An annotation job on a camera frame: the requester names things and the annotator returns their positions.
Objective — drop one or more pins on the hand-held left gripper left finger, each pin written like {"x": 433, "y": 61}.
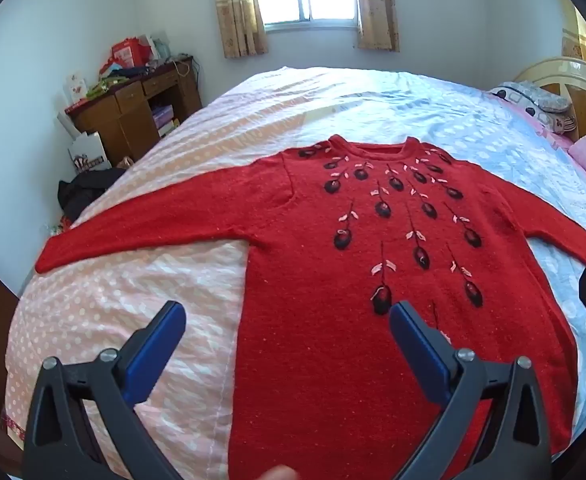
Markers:
{"x": 160, "y": 340}

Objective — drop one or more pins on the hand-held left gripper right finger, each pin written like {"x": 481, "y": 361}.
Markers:
{"x": 415, "y": 340}

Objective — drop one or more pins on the red knitted sweater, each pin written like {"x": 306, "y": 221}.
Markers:
{"x": 313, "y": 320}

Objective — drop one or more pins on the black clothes pile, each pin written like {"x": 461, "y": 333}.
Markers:
{"x": 85, "y": 190}

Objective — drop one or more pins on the person's left hand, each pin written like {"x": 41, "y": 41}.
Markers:
{"x": 280, "y": 474}

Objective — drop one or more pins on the white paper bag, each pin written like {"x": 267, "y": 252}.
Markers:
{"x": 90, "y": 152}

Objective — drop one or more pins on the grey patterned pillow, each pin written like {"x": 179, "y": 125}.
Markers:
{"x": 533, "y": 95}

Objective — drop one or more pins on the purple books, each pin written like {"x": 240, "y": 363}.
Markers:
{"x": 163, "y": 116}

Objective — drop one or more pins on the brown wooden desk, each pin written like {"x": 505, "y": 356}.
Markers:
{"x": 108, "y": 120}

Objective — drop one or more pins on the cream wooden headboard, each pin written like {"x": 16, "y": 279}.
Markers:
{"x": 548, "y": 67}

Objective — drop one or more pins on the white red card box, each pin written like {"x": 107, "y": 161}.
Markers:
{"x": 75, "y": 89}

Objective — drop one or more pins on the red gift bag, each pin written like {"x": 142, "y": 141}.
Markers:
{"x": 130, "y": 52}

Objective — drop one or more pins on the beige patterned curtain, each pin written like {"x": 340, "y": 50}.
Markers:
{"x": 378, "y": 5}
{"x": 238, "y": 10}

